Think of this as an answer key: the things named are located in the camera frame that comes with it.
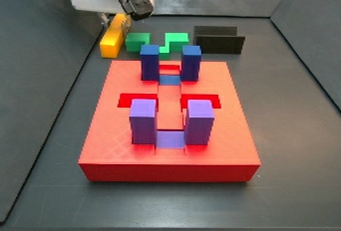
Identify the green zigzag block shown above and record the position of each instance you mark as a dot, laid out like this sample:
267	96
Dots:
175	42

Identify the purple U block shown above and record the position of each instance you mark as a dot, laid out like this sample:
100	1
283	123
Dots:
200	122

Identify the red slotted board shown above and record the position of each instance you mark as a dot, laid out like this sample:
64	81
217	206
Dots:
112	158

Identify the long yellow block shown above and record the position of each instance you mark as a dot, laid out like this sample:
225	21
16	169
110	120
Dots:
116	36

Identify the dark blue U block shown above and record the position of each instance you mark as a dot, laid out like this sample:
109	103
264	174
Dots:
189	67

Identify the black angle bracket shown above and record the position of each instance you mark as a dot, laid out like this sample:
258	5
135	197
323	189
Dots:
219	40

